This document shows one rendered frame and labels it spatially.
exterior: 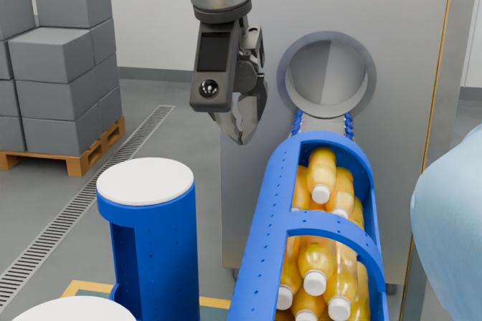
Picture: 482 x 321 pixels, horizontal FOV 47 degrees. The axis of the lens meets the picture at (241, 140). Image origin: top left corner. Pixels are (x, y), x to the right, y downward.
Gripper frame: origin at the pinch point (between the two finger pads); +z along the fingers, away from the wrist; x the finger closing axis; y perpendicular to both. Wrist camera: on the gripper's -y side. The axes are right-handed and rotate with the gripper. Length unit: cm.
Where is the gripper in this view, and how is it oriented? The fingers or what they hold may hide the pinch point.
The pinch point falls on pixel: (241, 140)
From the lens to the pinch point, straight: 77.9
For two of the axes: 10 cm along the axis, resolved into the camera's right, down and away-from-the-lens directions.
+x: -9.8, 0.1, 2.0
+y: 1.5, -6.3, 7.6
